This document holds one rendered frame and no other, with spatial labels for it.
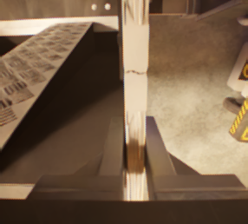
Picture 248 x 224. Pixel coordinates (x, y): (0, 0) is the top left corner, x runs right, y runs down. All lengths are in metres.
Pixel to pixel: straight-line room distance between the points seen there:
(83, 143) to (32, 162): 0.06
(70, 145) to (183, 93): 1.01
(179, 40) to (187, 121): 0.57
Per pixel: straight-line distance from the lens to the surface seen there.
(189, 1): 0.33
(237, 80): 1.14
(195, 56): 1.14
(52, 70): 0.42
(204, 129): 1.40
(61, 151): 0.24
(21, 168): 0.24
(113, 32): 0.87
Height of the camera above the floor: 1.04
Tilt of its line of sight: 64 degrees down
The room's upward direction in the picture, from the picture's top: 177 degrees counter-clockwise
